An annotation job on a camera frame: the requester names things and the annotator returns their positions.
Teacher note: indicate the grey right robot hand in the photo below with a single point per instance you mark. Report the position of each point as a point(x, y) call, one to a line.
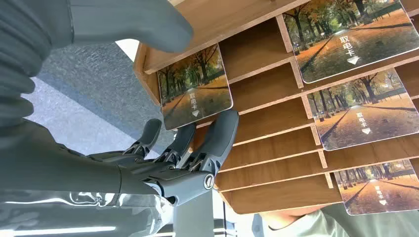
point(65, 163)

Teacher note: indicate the wooden card rack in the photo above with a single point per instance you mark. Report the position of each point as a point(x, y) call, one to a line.
point(271, 130)

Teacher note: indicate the ribbed grey right arm sleeve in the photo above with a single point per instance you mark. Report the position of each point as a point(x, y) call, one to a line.
point(19, 59)

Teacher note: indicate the person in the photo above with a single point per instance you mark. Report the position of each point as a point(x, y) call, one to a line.
point(343, 225)

